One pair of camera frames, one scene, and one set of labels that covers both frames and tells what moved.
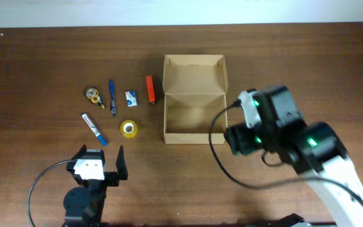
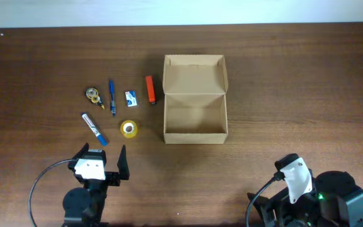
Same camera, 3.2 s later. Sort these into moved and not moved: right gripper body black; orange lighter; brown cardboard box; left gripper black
Moved: right gripper body black
Not moved: brown cardboard box; orange lighter; left gripper black
